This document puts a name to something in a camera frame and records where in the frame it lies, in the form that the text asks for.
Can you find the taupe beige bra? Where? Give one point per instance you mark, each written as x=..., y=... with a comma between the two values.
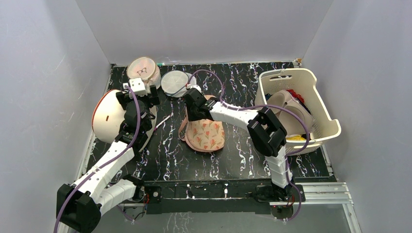
x=285, y=100

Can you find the cream cylindrical bin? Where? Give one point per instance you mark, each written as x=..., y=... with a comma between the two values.
x=107, y=123

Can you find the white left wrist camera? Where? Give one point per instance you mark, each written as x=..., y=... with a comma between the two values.
x=138, y=84

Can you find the yellow garment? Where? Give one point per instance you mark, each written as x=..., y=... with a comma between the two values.
x=297, y=137

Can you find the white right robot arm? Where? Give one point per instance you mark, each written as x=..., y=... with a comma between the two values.
x=265, y=130

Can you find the peach patterned mesh laundry bag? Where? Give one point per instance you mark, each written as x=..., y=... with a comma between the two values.
x=202, y=135

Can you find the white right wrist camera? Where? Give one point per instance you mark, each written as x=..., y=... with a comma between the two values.
x=193, y=86

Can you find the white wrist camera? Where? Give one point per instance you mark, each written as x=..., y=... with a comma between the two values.
x=193, y=86
x=138, y=84

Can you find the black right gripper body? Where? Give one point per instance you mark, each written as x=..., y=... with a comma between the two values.
x=192, y=105

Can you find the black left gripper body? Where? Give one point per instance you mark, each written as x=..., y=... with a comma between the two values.
x=152, y=101

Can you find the white round mesh laundry bag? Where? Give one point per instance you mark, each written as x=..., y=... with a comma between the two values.
x=173, y=83

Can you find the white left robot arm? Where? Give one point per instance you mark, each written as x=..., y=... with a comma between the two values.
x=81, y=205

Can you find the red lace garment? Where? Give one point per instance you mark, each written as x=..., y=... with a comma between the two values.
x=296, y=96

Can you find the pink round mesh laundry bag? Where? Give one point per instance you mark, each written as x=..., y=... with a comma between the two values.
x=146, y=69

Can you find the purple capped marker pen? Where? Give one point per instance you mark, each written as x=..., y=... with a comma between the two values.
x=162, y=122

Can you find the dark blue garment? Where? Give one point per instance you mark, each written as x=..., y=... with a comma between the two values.
x=267, y=96

